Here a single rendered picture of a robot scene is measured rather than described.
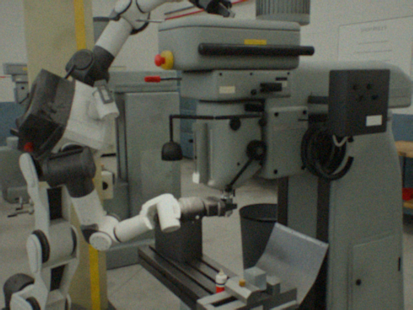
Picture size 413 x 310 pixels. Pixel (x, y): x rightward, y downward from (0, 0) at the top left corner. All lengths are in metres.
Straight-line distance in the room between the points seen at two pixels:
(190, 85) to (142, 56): 9.71
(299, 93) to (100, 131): 0.73
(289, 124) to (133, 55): 9.67
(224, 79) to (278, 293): 0.74
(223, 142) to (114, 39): 0.62
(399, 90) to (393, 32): 4.39
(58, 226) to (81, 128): 0.53
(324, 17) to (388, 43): 1.22
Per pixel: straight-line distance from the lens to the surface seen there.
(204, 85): 1.54
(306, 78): 1.75
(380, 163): 1.97
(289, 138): 1.70
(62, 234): 2.07
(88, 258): 3.47
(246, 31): 1.56
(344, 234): 1.89
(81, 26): 3.25
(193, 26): 1.47
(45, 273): 2.11
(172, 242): 2.11
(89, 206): 1.67
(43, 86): 1.71
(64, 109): 1.69
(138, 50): 11.29
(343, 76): 1.52
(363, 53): 6.76
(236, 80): 1.54
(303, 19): 1.75
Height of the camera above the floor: 1.71
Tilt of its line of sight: 10 degrees down
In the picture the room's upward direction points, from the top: 1 degrees counter-clockwise
